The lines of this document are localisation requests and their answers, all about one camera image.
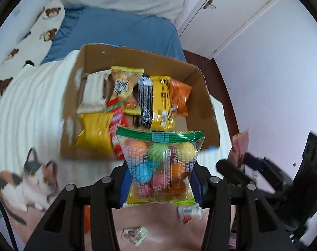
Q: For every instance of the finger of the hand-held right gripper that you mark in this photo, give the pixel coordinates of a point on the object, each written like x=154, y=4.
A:
x=255, y=159
x=230, y=170

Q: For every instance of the yellow biscuit packet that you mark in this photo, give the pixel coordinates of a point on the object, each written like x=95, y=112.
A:
x=125, y=86

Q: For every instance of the black snack packet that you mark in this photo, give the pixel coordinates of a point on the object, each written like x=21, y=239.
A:
x=144, y=102

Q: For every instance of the small yellow snack packet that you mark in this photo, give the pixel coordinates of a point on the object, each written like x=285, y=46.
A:
x=95, y=130

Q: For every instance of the blue bed sheet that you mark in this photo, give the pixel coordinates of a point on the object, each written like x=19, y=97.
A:
x=116, y=28

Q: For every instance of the small white red candy packet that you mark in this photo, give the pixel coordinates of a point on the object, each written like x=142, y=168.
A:
x=189, y=213
x=134, y=234

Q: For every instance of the printed cardboard box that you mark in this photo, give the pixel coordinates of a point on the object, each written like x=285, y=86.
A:
x=197, y=115

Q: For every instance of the colourful gum ball packet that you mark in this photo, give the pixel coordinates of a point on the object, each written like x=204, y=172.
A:
x=161, y=167

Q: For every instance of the large yellow snack packet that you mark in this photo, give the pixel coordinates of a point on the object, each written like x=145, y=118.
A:
x=161, y=103

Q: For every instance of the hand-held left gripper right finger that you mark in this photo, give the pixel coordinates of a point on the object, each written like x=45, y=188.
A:
x=221, y=214

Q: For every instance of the small dark red snack packet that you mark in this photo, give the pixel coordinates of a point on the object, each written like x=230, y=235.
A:
x=239, y=146

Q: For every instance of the cat print blanket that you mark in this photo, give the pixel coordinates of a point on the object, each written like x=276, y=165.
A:
x=30, y=109

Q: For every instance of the bear print pillow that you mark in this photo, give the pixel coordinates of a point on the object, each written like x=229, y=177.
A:
x=40, y=39

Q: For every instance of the white door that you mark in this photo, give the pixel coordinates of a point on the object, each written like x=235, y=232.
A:
x=226, y=15

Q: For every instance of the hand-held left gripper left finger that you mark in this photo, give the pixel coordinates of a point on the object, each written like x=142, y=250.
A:
x=100, y=214

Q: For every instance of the orange red snack packet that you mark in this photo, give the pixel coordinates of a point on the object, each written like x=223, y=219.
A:
x=87, y=219

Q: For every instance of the red snack packet white label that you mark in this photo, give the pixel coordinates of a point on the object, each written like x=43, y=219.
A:
x=117, y=119

